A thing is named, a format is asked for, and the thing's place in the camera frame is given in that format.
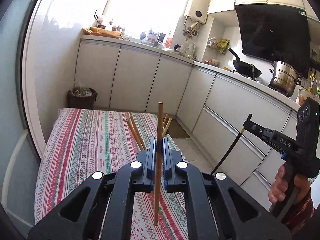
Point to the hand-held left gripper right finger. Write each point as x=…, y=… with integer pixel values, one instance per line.
x=165, y=165

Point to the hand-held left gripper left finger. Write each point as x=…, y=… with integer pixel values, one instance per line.
x=153, y=160

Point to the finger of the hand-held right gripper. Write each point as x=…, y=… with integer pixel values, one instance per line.
x=253, y=128

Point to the black chopstick gold band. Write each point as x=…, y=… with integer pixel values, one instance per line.
x=232, y=145

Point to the light bamboo chopstick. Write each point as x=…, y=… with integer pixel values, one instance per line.
x=165, y=123
x=140, y=136
x=169, y=125

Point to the dark brown wooden chopstick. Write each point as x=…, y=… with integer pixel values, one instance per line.
x=136, y=132

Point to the thin light wooden chopstick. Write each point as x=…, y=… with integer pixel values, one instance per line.
x=160, y=120

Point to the person's right hand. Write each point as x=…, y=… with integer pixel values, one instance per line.
x=277, y=185

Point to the glass jar red contents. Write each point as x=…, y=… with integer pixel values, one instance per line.
x=303, y=97

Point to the patterned striped tablecloth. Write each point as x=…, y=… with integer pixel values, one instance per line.
x=95, y=150

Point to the steel steamer pot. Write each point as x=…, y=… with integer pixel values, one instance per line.
x=285, y=77

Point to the black wok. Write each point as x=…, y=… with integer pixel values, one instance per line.
x=246, y=67

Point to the yellow scissors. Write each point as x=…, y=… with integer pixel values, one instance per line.
x=311, y=78

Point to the white kitchen base cabinets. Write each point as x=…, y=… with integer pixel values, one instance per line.
x=135, y=75

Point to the dark trash bin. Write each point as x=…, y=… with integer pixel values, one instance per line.
x=82, y=98

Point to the black range hood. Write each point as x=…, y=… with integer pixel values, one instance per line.
x=272, y=32

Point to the white kettle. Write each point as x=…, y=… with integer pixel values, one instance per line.
x=191, y=50

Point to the orange bottle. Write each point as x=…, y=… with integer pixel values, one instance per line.
x=170, y=38

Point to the countertop utensil rack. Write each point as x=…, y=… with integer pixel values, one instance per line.
x=155, y=36

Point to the white water heater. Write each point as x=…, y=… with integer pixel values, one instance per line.
x=196, y=7

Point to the yellow cloth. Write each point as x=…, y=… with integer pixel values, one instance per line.
x=103, y=32

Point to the kitchen window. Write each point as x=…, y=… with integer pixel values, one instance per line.
x=130, y=5

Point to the wall rack with packets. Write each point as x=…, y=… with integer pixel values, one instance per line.
x=220, y=45

